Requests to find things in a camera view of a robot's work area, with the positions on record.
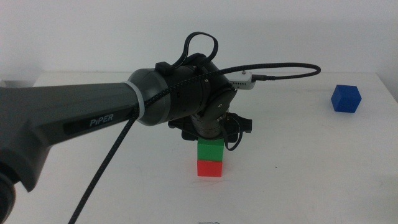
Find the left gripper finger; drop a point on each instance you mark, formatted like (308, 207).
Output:
(189, 137)

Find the green cube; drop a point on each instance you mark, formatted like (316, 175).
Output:
(211, 150)

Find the red cube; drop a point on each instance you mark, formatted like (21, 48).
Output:
(210, 168)

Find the blue cube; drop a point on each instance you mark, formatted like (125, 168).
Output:
(345, 99)

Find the white zip tie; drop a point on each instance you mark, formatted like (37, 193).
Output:
(138, 96)

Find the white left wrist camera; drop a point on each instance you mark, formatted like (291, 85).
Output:
(242, 81)

